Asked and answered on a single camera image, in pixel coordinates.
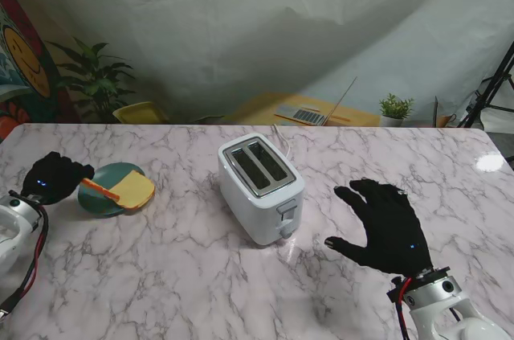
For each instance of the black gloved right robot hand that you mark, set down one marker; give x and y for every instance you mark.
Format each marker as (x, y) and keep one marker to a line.
(389, 227)

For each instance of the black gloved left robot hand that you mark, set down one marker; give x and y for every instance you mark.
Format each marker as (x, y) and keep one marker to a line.
(52, 177)

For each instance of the yellow toast slice orange crust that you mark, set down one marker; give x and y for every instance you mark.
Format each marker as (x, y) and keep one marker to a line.
(134, 189)
(102, 190)

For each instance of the white two-slot toaster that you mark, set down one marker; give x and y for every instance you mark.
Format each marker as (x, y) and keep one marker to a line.
(257, 215)

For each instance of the teal round plate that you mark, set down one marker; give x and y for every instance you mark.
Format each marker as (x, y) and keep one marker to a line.
(100, 173)

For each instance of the large leafy green plant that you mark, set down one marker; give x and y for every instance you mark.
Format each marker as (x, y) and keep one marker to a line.
(96, 83)

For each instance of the yellow chair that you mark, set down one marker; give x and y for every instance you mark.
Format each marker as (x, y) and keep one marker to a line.
(140, 112)

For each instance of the small potted green plant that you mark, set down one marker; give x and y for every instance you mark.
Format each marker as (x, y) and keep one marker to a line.
(395, 109)

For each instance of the orange mug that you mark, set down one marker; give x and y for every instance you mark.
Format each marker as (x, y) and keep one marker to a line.
(445, 121)

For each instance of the colourful mural banner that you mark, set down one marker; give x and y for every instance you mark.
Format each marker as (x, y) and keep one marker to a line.
(20, 54)

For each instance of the open silver laptop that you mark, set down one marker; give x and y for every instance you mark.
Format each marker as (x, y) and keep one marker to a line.
(307, 115)

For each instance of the black tripod stand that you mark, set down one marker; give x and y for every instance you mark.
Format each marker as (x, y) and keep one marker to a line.
(492, 87)

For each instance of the yellow desk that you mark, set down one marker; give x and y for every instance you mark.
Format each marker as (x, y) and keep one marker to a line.
(261, 109)

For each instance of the white wrinkled backdrop cloth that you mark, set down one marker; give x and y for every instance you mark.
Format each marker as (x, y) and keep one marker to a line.
(241, 14)

